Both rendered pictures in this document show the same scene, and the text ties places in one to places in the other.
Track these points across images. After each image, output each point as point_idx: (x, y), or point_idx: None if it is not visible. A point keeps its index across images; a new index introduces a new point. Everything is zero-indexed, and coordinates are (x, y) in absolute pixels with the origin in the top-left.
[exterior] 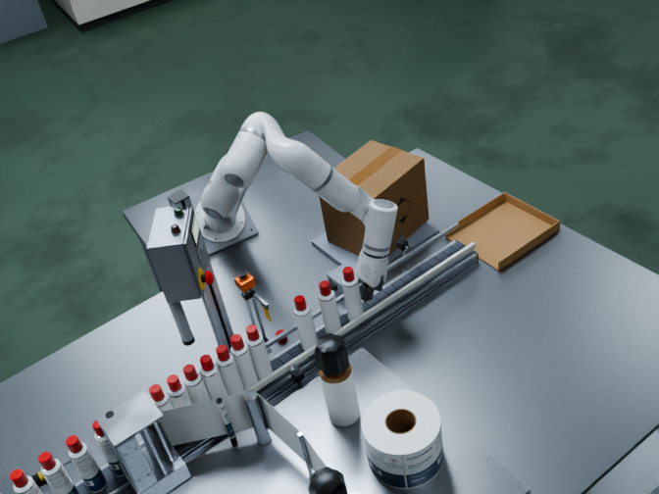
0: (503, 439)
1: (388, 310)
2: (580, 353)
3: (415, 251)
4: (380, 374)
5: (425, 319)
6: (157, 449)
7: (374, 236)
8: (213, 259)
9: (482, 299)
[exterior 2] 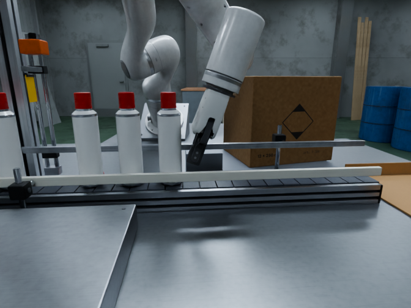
0: None
1: (214, 189)
2: None
3: (288, 142)
4: (101, 242)
5: (260, 223)
6: None
7: (215, 51)
8: (141, 141)
9: (372, 237)
